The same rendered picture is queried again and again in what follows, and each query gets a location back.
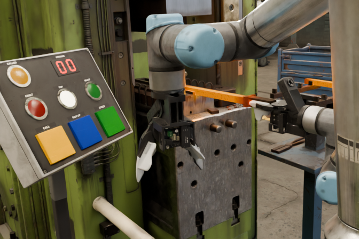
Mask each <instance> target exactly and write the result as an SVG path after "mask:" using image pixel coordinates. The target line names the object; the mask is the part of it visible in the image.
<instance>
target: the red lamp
mask: <svg viewBox="0 0 359 239"><path fill-rule="evenodd" d="M28 109H29V111H30V113H31V114H32V115H34V116H36V117H42V116H43V115H44V114H45V107H44V105H43V104H42V103H41V102H40V101H38V100H35V99H34V100H31V101H30V102H29V103H28Z"/></svg>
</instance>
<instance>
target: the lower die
mask: <svg viewBox="0 0 359 239"><path fill-rule="evenodd" d="M143 78H146V77H143ZM147 79H149V78H147ZM135 83H139V84H145V85H146V86H148V85H150V84H149V82H148V81H144V80H141V78H136V79H135ZM186 85H188V84H186ZM189 86H193V85H189ZM138 87H139V85H138V84H136V85H135V88H134V93H135V101H136V102H137V103H139V95H138ZM195 87H198V86H195ZM201 88H204V87H201ZM144 90H145V86H141V89H140V94H141V102H142V104H145V92H144ZM146 98H147V105H148V106H150V107H151V105H152V102H151V89H150V87H148V88H147V90H146ZM207 108H214V98H209V97H204V96H200V95H195V92H194V91H190V90H185V101H184V102H183V113H184V116H189V115H193V114H197V113H202V112H205V111H207ZM190 111H192V113H191V114H190Z"/></svg>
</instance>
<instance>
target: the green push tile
mask: <svg viewBox="0 0 359 239"><path fill-rule="evenodd" d="M95 115H96V118H97V119H98V121H99V123H100V125H101V126H102V128H103V130H104V132H105V134H106V136H107V138H109V137H111V136H113V135H115V134H117V133H119V132H121V131H123V130H125V129H126V128H125V127H124V125H123V123H122V121H121V119H120V117H119V115H118V114H117V112H116V110H115V108H114V106H111V107H108V108H105V109H103V110H100V111H97V112H95Z"/></svg>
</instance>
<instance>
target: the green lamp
mask: <svg viewBox="0 0 359 239"><path fill-rule="evenodd" d="M87 89H88V92H89V94H90V95H91V96H92V97H94V98H99V97H100V90H99V88H98V87H97V86H96V85H94V84H89V85H88V87H87Z"/></svg>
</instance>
